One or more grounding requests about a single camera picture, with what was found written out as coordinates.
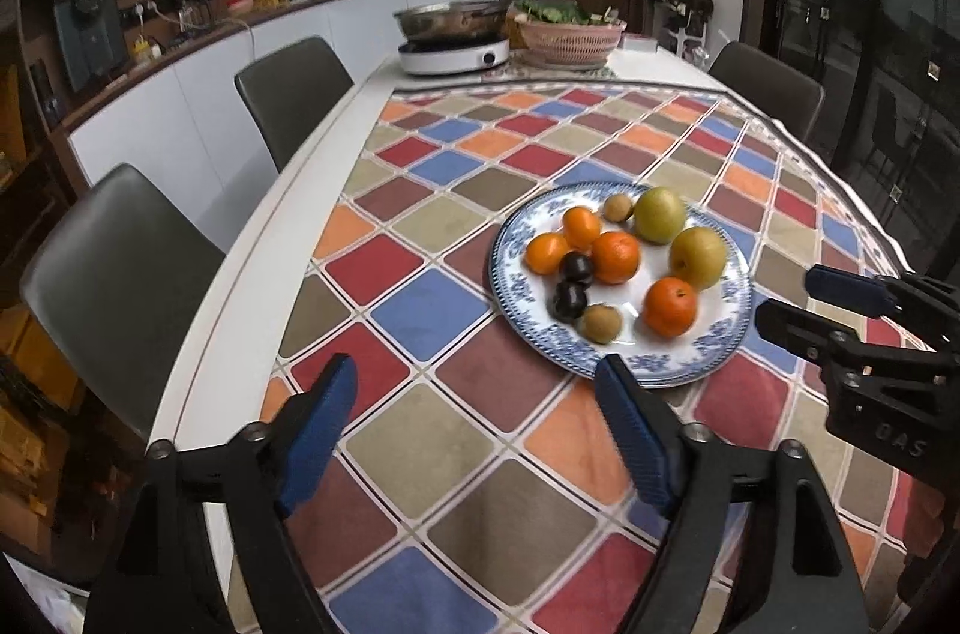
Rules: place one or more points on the green apple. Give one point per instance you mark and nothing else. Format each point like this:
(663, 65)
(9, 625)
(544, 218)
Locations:
(697, 259)
(660, 215)

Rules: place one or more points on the small flat box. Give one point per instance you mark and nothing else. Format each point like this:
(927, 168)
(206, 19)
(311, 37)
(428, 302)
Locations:
(640, 42)

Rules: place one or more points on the white induction cooker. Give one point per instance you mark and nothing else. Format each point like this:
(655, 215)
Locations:
(450, 60)

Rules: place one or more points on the shoe rack with items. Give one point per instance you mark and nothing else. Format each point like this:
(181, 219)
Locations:
(681, 15)

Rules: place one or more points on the grey dining chair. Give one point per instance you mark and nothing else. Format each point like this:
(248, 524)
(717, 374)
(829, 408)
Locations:
(765, 86)
(120, 289)
(292, 94)

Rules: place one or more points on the small orange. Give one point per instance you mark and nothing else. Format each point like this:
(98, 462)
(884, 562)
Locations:
(581, 227)

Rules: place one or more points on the checkered colourful tablecloth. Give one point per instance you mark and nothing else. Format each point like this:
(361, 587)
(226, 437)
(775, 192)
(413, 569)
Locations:
(450, 304)

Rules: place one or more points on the steel pot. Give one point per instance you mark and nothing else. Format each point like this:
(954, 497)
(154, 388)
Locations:
(442, 20)

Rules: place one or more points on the dark countertop appliance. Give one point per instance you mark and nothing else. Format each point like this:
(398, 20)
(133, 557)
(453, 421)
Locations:
(90, 33)

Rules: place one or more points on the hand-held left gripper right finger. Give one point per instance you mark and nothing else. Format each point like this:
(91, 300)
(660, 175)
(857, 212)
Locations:
(634, 431)

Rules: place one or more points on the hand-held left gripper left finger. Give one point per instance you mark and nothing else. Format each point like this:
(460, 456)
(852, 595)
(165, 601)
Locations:
(319, 439)

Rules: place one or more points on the yellow bottle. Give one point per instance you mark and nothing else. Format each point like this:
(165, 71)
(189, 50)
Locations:
(140, 50)

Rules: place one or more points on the dark plum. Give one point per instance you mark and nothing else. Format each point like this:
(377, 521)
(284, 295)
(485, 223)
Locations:
(577, 268)
(570, 301)

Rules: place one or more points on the pink plastic basket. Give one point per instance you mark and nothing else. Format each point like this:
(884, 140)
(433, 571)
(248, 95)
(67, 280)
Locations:
(570, 42)

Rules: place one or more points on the blue and white plate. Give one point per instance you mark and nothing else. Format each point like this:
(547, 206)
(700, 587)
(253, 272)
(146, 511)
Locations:
(712, 322)

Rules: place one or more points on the brown kiwi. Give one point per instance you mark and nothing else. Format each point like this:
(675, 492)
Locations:
(601, 322)
(619, 208)

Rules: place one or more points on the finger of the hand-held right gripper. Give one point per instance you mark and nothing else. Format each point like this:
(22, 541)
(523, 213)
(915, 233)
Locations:
(795, 330)
(844, 289)

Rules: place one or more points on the green leafy vegetables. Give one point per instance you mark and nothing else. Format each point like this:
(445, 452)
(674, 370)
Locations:
(559, 11)

